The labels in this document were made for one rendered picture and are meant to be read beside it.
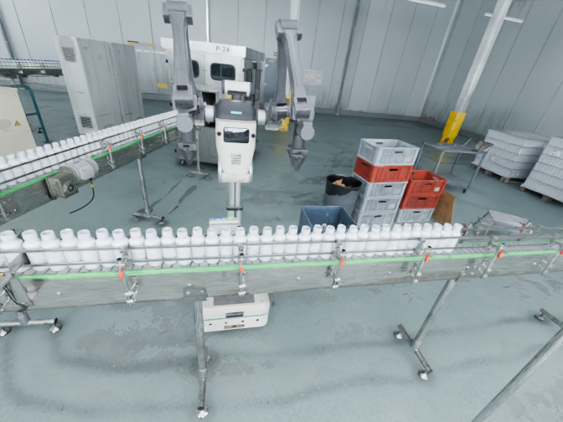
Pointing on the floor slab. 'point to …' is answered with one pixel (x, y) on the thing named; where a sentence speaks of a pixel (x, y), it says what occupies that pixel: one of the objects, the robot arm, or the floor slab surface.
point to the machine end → (208, 153)
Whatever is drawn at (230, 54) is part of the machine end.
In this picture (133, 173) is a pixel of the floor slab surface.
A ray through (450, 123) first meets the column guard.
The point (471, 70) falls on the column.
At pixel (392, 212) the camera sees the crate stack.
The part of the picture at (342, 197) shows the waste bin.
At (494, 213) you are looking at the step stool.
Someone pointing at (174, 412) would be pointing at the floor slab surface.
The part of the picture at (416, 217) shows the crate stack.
